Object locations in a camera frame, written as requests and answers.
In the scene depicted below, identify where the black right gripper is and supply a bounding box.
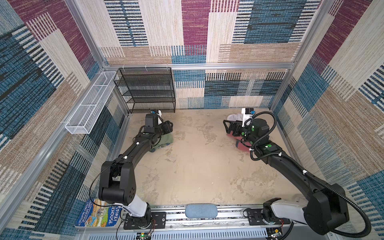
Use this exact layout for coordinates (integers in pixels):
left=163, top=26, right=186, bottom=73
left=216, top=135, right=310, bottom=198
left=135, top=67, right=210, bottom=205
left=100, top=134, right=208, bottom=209
left=223, top=119, right=258, bottom=146

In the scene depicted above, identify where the olive green cloth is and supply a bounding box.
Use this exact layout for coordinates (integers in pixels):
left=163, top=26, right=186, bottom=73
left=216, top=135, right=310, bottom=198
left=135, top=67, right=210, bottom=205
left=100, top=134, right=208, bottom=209
left=150, top=133, right=174, bottom=153

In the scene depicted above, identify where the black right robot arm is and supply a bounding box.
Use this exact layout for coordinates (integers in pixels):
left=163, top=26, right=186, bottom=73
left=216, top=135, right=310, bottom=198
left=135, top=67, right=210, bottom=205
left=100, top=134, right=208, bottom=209
left=223, top=118, right=351, bottom=235

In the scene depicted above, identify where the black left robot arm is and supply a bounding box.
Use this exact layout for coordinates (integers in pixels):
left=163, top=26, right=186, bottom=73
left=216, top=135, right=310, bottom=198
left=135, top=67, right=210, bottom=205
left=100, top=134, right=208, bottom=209
left=99, top=110, right=173, bottom=229

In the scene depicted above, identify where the white cloth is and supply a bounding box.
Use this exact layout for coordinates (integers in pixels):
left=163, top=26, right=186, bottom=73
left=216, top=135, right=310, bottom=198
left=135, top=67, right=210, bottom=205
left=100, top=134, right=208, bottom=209
left=227, top=113, right=243, bottom=122

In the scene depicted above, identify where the maroon red cloth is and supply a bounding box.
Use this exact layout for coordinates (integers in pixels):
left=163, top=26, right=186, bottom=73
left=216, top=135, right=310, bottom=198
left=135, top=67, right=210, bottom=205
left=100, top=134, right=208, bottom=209
left=227, top=134, right=250, bottom=152

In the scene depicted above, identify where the grey oval pad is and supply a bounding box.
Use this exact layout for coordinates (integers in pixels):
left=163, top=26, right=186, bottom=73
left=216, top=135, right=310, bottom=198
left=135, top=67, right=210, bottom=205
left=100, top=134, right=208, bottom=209
left=185, top=204, right=218, bottom=219

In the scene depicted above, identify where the colourful treehouse book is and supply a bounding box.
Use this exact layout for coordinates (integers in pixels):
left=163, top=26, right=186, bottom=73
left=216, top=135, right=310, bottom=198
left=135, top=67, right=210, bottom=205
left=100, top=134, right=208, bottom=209
left=74, top=199, right=122, bottom=229

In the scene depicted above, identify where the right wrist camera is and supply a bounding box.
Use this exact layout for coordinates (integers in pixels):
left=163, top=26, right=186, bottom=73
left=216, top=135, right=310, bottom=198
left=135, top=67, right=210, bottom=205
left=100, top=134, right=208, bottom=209
left=241, top=108, right=255, bottom=127

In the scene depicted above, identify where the black corrugated cable conduit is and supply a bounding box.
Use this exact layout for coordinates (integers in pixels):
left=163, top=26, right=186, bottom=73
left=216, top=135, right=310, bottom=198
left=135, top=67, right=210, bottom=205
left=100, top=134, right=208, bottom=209
left=243, top=111, right=373, bottom=239

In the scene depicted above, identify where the black mesh wire shelf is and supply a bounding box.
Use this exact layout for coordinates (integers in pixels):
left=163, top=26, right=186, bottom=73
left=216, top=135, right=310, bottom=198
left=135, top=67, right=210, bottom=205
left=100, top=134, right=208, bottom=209
left=115, top=67, right=176, bottom=114

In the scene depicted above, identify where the white wire wall basket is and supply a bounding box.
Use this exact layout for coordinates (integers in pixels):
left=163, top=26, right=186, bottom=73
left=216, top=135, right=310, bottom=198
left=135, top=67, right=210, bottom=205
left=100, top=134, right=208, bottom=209
left=65, top=72, right=117, bottom=135

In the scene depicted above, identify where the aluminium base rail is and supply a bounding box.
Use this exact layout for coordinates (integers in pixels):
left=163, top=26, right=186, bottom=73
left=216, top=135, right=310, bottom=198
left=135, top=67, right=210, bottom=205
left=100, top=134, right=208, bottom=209
left=74, top=204, right=334, bottom=240

